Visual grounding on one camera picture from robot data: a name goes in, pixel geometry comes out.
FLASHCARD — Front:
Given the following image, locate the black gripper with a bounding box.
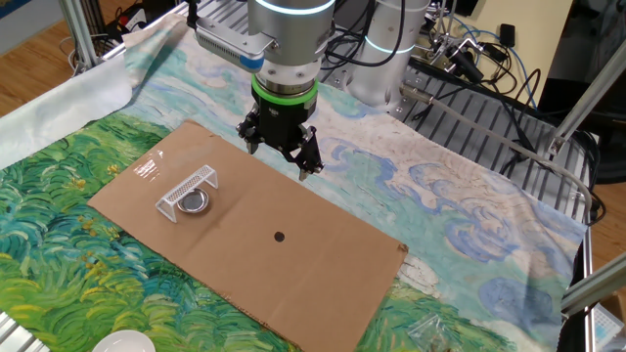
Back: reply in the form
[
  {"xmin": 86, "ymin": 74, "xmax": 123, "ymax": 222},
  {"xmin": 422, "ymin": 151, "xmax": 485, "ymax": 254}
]
[{"xmin": 236, "ymin": 92, "xmax": 326, "ymax": 183}]

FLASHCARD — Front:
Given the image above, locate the small steel plate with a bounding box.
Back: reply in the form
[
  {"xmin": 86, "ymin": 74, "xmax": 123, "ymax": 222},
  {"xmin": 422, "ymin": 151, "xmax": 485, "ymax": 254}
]
[{"xmin": 175, "ymin": 187, "xmax": 210, "ymax": 215}]

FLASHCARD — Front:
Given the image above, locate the white mesh arch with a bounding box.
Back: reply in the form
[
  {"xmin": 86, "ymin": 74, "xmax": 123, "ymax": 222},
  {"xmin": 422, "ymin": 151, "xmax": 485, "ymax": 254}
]
[{"xmin": 155, "ymin": 164, "xmax": 220, "ymax": 224}]

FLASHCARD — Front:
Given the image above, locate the brown cardboard sheet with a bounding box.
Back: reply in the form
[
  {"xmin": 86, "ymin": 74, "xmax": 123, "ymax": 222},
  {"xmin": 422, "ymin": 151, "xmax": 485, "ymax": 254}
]
[{"xmin": 86, "ymin": 119, "xmax": 410, "ymax": 352}]

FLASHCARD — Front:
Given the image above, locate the painted landscape tablecloth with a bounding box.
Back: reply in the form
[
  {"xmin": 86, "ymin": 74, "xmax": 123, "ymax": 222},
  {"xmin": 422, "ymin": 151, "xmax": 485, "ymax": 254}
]
[{"xmin": 0, "ymin": 12, "xmax": 588, "ymax": 352}]

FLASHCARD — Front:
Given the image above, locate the power strip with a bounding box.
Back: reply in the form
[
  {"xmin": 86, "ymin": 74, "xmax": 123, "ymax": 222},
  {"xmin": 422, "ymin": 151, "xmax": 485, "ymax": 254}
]
[{"xmin": 114, "ymin": 3, "xmax": 148, "ymax": 30}]

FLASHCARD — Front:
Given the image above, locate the clear plastic bag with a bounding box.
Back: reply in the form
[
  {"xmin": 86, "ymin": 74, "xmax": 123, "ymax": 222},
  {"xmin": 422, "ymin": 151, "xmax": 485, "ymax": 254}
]
[{"xmin": 406, "ymin": 313, "xmax": 459, "ymax": 352}]

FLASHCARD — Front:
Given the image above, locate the black power adapter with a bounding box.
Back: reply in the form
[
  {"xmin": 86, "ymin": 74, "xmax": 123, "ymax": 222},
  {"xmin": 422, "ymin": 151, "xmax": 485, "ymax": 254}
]
[{"xmin": 498, "ymin": 22, "xmax": 517, "ymax": 49}]

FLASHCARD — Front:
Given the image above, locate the white ceramic dish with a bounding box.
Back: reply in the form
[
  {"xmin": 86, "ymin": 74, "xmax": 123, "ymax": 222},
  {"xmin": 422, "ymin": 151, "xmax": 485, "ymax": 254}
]
[{"xmin": 91, "ymin": 329, "xmax": 157, "ymax": 352}]

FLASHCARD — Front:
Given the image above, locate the beige board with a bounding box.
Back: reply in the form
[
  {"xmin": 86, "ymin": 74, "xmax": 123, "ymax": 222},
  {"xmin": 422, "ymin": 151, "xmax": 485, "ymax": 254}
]
[{"xmin": 454, "ymin": 0, "xmax": 574, "ymax": 107}]

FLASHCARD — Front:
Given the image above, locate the white perforated tray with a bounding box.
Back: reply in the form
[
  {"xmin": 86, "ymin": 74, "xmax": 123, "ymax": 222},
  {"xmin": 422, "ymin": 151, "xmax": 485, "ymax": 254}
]
[{"xmin": 593, "ymin": 302, "xmax": 626, "ymax": 352}]

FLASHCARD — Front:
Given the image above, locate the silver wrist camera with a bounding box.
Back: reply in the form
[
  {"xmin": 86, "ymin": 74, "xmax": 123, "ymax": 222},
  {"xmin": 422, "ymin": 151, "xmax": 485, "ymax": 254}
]
[{"xmin": 194, "ymin": 17, "xmax": 276, "ymax": 72}]

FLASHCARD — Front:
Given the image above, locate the grey hose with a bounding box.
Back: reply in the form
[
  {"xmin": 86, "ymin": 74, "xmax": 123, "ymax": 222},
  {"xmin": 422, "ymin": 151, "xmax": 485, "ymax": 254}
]
[{"xmin": 399, "ymin": 82, "xmax": 594, "ymax": 224}]

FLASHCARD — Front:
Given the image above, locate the black camera cable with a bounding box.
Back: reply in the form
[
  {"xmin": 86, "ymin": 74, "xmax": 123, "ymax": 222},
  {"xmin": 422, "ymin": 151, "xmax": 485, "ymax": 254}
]
[{"xmin": 184, "ymin": 0, "xmax": 202, "ymax": 29}]

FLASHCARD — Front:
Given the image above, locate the black camera on clamp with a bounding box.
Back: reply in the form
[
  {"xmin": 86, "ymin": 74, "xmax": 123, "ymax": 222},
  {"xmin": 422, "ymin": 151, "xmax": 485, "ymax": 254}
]
[{"xmin": 429, "ymin": 36, "xmax": 486, "ymax": 84}]

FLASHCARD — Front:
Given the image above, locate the aluminium frame post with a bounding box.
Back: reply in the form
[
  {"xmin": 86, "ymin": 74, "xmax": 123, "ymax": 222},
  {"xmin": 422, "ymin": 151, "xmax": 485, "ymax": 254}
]
[
  {"xmin": 58, "ymin": 0, "xmax": 102, "ymax": 77},
  {"xmin": 560, "ymin": 253, "xmax": 626, "ymax": 317},
  {"xmin": 546, "ymin": 41, "xmax": 626, "ymax": 157}
]

